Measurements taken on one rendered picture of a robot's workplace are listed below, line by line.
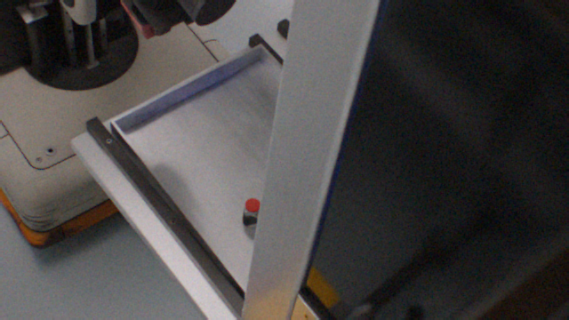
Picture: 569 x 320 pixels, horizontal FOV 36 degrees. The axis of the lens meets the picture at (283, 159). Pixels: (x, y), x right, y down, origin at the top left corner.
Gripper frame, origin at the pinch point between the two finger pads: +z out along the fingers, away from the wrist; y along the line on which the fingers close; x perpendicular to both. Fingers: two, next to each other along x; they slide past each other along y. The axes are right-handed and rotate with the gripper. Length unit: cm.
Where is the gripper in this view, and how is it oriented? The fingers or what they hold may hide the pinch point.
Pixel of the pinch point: (150, 32)
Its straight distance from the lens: 111.9
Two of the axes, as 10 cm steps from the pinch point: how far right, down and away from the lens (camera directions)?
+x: 7.8, -4.7, 4.2
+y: 5.9, 7.7, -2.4
